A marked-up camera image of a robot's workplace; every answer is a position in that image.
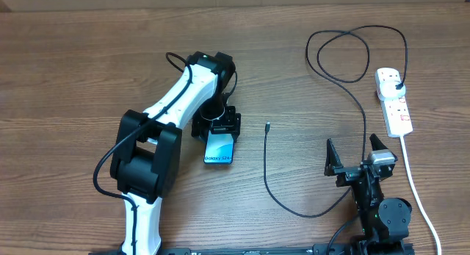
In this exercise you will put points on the Galaxy S24 smartphone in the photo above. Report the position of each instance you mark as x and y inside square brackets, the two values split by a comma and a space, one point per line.
[219, 149]

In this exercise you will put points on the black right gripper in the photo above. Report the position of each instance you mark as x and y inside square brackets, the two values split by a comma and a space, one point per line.
[345, 175]

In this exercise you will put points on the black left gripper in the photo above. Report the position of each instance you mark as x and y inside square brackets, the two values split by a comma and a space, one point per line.
[230, 123]

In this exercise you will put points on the white charger plug adapter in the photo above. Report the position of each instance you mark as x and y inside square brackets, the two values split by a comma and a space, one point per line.
[389, 90]

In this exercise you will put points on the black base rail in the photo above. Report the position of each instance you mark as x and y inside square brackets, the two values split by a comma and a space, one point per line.
[317, 249]

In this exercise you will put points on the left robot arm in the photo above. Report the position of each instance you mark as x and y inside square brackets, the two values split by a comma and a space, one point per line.
[147, 151]

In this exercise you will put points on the white power strip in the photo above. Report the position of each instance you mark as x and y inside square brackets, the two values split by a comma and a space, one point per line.
[395, 112]

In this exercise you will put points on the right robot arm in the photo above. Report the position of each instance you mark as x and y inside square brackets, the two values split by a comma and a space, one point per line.
[384, 221]

